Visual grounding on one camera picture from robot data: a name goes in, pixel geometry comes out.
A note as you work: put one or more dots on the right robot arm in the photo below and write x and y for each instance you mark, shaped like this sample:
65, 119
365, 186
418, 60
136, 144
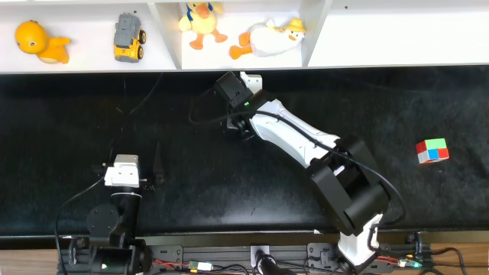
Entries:
290, 133

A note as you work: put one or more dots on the white plush goose yellow hat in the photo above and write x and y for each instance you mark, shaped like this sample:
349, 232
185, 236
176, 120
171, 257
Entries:
269, 40

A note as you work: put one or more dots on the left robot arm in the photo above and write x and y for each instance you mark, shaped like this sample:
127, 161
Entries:
124, 214

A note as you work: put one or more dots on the white shelf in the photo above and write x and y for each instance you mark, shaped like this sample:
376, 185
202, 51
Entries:
397, 42

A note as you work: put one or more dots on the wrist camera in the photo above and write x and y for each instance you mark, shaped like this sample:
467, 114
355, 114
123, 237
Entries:
252, 82
123, 172

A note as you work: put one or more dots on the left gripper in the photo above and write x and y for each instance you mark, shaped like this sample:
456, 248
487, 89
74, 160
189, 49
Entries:
147, 184

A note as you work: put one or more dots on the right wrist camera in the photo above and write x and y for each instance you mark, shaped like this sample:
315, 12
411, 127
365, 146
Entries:
252, 82

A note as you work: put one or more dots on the many-coloured puzzle cube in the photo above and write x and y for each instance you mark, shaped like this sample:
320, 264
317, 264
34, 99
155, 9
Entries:
432, 151

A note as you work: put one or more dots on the yellow plush duck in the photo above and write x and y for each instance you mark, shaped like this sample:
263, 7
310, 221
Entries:
202, 23

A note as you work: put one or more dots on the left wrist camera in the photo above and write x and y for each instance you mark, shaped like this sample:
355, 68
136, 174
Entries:
123, 172

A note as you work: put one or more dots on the grey and yellow toy truck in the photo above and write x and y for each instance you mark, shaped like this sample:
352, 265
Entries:
128, 36

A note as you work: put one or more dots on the mounting rail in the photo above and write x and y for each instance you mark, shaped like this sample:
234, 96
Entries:
221, 253

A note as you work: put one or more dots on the yellow rubber duck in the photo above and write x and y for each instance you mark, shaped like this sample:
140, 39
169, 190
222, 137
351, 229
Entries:
36, 40

